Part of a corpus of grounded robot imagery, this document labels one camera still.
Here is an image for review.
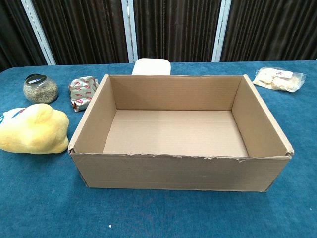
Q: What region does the white metal upright rail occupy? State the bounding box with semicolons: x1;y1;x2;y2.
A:
211;0;232;63
121;0;139;63
21;0;56;66

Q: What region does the clear bag of pale snacks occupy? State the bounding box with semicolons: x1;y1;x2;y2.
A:
252;66;306;93

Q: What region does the round glass jar of seeds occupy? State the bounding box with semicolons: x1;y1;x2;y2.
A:
23;73;59;104

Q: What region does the yellow plush toy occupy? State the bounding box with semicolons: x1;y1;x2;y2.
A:
0;103;70;155

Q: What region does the silver red printed snack packet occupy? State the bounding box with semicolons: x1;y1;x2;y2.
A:
68;76;99;112

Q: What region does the dark pleated curtain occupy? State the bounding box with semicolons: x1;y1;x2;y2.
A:
0;0;317;73

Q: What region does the white plastic container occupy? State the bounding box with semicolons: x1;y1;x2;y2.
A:
131;58;172;76

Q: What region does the blue table cloth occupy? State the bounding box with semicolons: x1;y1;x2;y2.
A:
0;59;317;238

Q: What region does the open brown cardboard box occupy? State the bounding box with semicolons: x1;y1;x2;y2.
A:
67;73;295;192

